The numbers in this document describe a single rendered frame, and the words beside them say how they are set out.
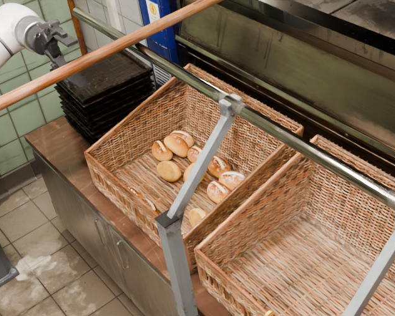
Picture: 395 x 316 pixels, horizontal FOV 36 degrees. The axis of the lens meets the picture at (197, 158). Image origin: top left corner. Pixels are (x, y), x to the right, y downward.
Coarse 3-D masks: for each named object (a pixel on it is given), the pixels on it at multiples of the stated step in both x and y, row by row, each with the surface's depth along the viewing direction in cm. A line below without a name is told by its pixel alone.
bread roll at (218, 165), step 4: (216, 156) 202; (212, 160) 202; (216, 160) 200; (220, 160) 200; (224, 160) 202; (212, 164) 201; (216, 164) 199; (220, 164) 199; (224, 164) 199; (228, 164) 201; (208, 168) 203; (212, 168) 201; (216, 168) 199; (220, 168) 199; (224, 168) 199; (228, 168) 200; (212, 172) 201; (216, 172) 199; (220, 172) 199; (216, 176) 200
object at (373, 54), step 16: (240, 0) 174; (256, 0) 168; (272, 0) 167; (288, 0) 166; (272, 16) 166; (288, 16) 161; (304, 16) 157; (320, 16) 156; (320, 32) 154; (336, 32) 149; (352, 32) 148; (368, 32) 147; (352, 48) 147; (368, 48) 143; (384, 48) 140; (384, 64) 142
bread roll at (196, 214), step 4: (196, 208) 184; (192, 212) 183; (196, 212) 182; (200, 212) 181; (204, 212) 182; (192, 216) 183; (196, 216) 182; (200, 216) 180; (192, 220) 183; (196, 220) 181; (200, 220) 180; (192, 224) 183
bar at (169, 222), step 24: (96, 24) 171; (144, 48) 156; (168, 72) 149; (216, 96) 136; (264, 120) 126; (216, 144) 136; (288, 144) 121; (312, 144) 118; (192, 168) 138; (336, 168) 113; (192, 192) 139; (384, 192) 106; (168, 216) 139; (168, 240) 140; (168, 264) 148; (384, 264) 104; (192, 288) 155; (360, 288) 106; (192, 312) 160; (360, 312) 107
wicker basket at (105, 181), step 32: (192, 64) 210; (160, 96) 208; (128, 128) 205; (160, 128) 215; (192, 128) 218; (256, 128) 191; (288, 128) 179; (96, 160) 194; (128, 160) 212; (256, 160) 195; (288, 160) 178; (128, 192) 182; (160, 192) 200; (192, 256) 170
